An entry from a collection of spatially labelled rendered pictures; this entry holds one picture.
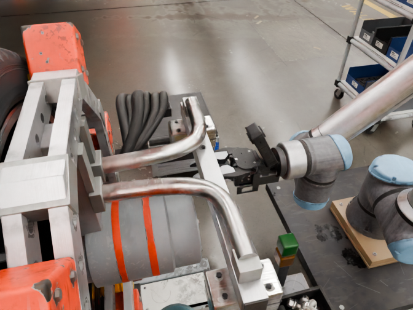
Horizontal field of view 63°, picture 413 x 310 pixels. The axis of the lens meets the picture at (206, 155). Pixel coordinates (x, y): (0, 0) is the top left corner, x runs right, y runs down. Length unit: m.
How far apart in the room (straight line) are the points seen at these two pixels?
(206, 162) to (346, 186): 1.08
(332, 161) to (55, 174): 0.63
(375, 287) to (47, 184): 1.12
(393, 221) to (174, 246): 0.72
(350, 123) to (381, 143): 1.44
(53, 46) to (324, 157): 0.59
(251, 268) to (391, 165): 0.89
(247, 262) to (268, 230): 1.29
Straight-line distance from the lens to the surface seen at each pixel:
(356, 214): 1.33
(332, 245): 1.34
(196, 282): 1.44
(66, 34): 0.58
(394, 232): 1.12
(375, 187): 1.21
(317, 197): 0.91
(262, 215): 1.74
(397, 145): 2.42
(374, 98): 0.94
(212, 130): 0.66
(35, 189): 0.36
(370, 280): 1.31
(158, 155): 0.52
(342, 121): 0.96
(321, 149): 0.82
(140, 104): 0.58
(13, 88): 0.54
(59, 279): 0.30
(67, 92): 0.48
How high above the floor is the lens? 1.35
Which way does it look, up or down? 41 degrees down
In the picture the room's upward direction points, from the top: straight up
